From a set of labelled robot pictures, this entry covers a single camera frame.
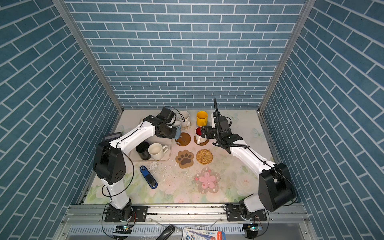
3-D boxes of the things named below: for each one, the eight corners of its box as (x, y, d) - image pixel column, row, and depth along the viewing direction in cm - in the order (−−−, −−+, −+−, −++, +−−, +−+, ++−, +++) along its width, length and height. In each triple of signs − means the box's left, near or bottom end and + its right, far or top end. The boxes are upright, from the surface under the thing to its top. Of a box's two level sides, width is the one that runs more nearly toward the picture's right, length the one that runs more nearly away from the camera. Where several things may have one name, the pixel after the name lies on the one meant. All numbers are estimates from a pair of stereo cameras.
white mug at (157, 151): (150, 158, 94) (146, 151, 87) (155, 149, 99) (152, 141, 92) (163, 162, 93) (160, 155, 85) (168, 152, 97) (166, 145, 90)
